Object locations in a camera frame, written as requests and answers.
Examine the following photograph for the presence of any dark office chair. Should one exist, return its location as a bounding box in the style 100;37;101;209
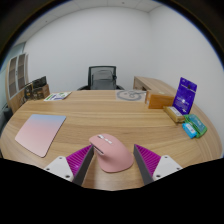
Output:
1;106;14;129

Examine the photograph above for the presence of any purple standing card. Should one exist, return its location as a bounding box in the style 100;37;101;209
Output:
172;77;198;116

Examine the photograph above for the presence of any brown cardboard box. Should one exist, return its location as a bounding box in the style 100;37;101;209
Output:
144;89;176;110

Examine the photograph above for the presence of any small tan box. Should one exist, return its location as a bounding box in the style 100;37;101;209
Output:
162;105;186;124

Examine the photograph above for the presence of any pink computer mouse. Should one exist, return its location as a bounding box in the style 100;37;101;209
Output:
88;133;135;174

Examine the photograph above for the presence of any wooden shelf unit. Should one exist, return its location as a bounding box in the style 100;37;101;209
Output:
5;53;29;113

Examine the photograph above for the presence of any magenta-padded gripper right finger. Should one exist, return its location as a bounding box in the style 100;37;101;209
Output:
133;143;184;186

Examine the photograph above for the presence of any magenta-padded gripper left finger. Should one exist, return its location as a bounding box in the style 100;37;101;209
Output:
43;144;95;187

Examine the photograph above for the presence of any wooden side desk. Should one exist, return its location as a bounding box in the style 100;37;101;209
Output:
133;75;178;96

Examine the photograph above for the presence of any green flat box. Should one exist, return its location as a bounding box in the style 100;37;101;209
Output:
183;113;208;139

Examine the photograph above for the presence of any black mesh office chair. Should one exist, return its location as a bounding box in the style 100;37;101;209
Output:
77;65;125;91

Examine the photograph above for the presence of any pink-blue gradient mouse pad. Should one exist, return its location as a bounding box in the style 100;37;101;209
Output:
14;113;67;158

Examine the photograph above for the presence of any green and purple leaflet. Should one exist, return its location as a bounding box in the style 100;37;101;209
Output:
43;91;72;102

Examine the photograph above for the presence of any small blue box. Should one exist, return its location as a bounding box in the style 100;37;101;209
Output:
181;121;198;139

